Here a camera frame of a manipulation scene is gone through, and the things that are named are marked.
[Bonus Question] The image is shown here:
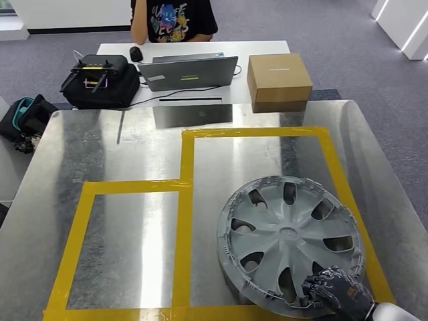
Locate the grey laptop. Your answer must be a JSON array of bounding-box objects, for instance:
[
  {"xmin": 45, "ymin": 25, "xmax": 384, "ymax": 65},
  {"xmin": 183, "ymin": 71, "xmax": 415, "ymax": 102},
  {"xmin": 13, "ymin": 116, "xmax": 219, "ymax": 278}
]
[{"xmin": 137, "ymin": 53, "xmax": 239, "ymax": 92}]

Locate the white lit display block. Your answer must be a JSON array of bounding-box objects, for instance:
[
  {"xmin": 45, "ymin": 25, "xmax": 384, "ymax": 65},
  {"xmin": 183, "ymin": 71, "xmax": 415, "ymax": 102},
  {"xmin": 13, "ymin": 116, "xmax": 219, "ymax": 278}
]
[{"xmin": 371, "ymin": 0, "xmax": 428, "ymax": 61}]

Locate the black carry case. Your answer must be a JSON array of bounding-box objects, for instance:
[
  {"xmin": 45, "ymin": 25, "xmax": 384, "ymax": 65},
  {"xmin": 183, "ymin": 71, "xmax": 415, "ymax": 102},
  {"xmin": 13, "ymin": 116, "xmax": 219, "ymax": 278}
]
[{"xmin": 62, "ymin": 64, "xmax": 140, "ymax": 110}]

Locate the yellow double rectangle tape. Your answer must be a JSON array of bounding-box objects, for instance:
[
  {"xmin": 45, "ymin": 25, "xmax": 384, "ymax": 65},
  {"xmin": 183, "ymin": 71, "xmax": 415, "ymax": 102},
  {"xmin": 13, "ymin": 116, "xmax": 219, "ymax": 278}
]
[{"xmin": 42, "ymin": 127, "xmax": 396, "ymax": 321}]

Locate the black bag teal lining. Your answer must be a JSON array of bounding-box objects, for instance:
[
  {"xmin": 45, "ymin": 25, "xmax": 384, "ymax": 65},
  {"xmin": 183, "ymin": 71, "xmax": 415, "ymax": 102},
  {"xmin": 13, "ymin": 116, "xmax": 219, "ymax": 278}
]
[{"xmin": 0, "ymin": 94, "xmax": 59, "ymax": 144}]

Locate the grey plastic wheel hubcap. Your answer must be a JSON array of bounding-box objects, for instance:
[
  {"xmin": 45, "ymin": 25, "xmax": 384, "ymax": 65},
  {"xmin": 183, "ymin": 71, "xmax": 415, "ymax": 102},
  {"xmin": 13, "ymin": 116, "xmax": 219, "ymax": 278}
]
[{"xmin": 216, "ymin": 175, "xmax": 366, "ymax": 319}]

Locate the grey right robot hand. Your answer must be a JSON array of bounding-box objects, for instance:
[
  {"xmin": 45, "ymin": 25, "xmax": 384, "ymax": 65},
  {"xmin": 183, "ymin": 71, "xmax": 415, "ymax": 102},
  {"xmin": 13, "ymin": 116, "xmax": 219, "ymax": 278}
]
[{"xmin": 302, "ymin": 265, "xmax": 375, "ymax": 321}]

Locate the beige furry charm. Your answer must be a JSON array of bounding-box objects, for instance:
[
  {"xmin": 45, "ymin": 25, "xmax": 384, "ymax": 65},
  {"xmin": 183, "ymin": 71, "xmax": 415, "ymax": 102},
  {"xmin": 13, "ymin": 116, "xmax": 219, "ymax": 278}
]
[{"xmin": 14, "ymin": 132, "xmax": 42, "ymax": 155}]

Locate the stainless steel workbench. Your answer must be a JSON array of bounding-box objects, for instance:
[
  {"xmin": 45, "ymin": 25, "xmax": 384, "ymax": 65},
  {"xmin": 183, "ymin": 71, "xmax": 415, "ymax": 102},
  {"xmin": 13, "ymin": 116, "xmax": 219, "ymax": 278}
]
[{"xmin": 0, "ymin": 99, "xmax": 428, "ymax": 321}]

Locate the black controller with antennas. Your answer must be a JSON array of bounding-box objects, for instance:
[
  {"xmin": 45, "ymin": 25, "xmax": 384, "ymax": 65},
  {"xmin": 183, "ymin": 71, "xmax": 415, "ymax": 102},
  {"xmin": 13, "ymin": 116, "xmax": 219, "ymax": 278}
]
[{"xmin": 60, "ymin": 53, "xmax": 129, "ymax": 94}]

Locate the white low platform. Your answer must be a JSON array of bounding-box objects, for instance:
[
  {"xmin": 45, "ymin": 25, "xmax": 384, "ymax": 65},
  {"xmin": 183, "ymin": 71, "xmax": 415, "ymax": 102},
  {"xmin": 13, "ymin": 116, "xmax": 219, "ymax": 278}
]
[{"xmin": 0, "ymin": 17, "xmax": 30, "ymax": 41}]

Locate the brown cardboard box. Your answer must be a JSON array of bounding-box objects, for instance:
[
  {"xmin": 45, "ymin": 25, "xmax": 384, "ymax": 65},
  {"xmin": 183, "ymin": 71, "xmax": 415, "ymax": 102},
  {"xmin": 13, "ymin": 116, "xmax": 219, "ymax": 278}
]
[{"xmin": 246, "ymin": 53, "xmax": 313, "ymax": 114}]

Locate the person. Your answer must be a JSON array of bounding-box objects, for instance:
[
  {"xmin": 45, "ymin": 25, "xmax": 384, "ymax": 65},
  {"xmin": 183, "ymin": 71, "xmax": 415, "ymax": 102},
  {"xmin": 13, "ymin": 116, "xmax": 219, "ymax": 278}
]
[{"xmin": 131, "ymin": 0, "xmax": 219, "ymax": 46}]

